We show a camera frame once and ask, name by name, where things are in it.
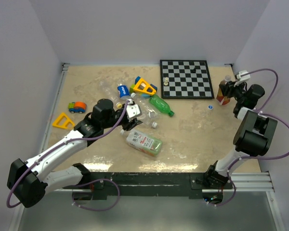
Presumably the aluminium frame rail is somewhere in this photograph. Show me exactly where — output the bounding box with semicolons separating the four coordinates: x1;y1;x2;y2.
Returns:
35;63;70;155

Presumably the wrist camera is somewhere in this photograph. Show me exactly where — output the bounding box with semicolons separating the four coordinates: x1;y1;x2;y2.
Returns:
126;103;142;120
235;70;250;85

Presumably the yellow triangle toy block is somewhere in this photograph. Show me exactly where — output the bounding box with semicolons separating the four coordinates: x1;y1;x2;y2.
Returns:
132;77;157;96
52;112;75;130

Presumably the blue pepsi bottle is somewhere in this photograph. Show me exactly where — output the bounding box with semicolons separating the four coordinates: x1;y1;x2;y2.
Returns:
117;84;131;100

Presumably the colourful toy car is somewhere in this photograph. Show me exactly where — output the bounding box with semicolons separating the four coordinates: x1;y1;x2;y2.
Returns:
68;102;87;114

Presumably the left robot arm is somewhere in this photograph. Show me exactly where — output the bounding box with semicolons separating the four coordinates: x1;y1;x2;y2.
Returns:
6;99;142;208

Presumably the amber tea bottle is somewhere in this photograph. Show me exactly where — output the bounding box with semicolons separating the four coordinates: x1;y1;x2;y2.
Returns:
216;76;231;105

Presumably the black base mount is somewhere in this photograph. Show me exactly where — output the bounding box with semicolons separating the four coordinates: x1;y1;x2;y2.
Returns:
78;172;233;200

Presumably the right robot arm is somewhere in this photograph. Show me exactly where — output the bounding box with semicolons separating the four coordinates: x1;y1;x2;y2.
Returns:
203;81;277;189

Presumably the green plastic bottle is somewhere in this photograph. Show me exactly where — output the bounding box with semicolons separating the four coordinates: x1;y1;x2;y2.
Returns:
149;94;174;117

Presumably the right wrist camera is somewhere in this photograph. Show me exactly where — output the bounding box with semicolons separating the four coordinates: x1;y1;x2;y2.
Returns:
235;70;250;85

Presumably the clear bottle yellow cap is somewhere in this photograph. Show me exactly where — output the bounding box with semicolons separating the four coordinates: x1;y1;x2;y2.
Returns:
99;80;122;109

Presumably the black white chessboard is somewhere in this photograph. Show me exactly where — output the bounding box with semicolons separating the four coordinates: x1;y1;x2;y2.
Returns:
160;60;214;100

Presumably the clear bottle white cap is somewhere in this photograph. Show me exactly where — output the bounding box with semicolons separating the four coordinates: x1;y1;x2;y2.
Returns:
130;92;155;111
141;119;158;129
138;108;158;121

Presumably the white green tea bottle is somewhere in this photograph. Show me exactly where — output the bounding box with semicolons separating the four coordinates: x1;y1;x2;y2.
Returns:
120;129;163;157

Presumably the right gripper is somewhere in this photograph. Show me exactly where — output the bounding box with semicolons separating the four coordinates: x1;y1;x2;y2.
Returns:
220;80;246;103

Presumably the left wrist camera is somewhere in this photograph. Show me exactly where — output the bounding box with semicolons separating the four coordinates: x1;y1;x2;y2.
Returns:
126;103;142;120

